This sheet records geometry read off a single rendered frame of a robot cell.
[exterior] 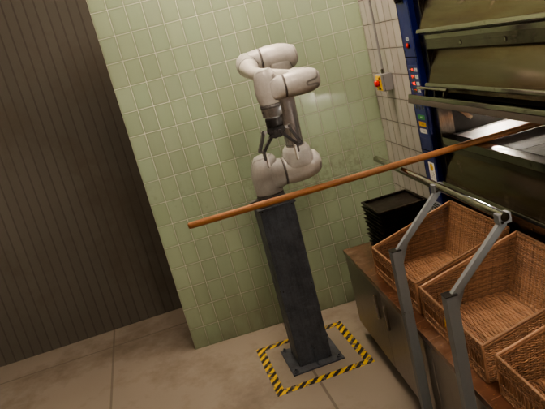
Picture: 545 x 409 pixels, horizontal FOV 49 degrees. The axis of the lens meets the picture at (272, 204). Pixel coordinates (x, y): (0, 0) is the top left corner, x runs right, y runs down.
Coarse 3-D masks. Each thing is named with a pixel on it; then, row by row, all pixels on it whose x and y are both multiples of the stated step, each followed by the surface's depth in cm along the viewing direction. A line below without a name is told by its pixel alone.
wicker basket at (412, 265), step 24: (432, 216) 310; (456, 216) 304; (480, 216) 280; (384, 240) 308; (432, 240) 313; (456, 240) 304; (480, 240) 281; (384, 264) 293; (408, 264) 311; (432, 264) 304; (456, 264) 257; (480, 288) 262
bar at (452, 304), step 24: (432, 192) 236; (456, 192) 218; (504, 216) 188; (408, 240) 238; (408, 288) 242; (456, 288) 192; (408, 312) 244; (456, 312) 193; (408, 336) 248; (456, 336) 195; (456, 360) 198; (432, 408) 257
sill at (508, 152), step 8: (448, 136) 303; (456, 136) 299; (448, 144) 301; (480, 144) 272; (488, 144) 269; (496, 144) 265; (472, 152) 278; (480, 152) 270; (488, 152) 263; (496, 152) 256; (504, 152) 251; (512, 152) 248; (520, 152) 245; (504, 160) 251; (512, 160) 245; (520, 160) 239; (528, 160) 233; (536, 160) 230; (544, 160) 227; (528, 168) 235; (536, 168) 229; (544, 168) 224
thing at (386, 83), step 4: (388, 72) 351; (376, 76) 356; (380, 76) 350; (384, 76) 350; (388, 76) 351; (392, 76) 351; (380, 80) 351; (384, 80) 351; (388, 80) 351; (392, 80) 352; (380, 84) 353; (384, 84) 351; (388, 84) 352; (392, 84) 352; (380, 88) 355; (384, 88) 352; (388, 88) 352; (392, 88) 353
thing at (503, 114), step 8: (440, 96) 300; (416, 104) 288; (424, 104) 279; (432, 104) 270; (440, 104) 262; (448, 104) 255; (504, 104) 240; (512, 104) 238; (520, 104) 236; (472, 112) 235; (480, 112) 229; (488, 112) 223; (496, 112) 218; (504, 112) 212; (520, 120) 203; (528, 120) 199; (536, 120) 194; (544, 120) 190
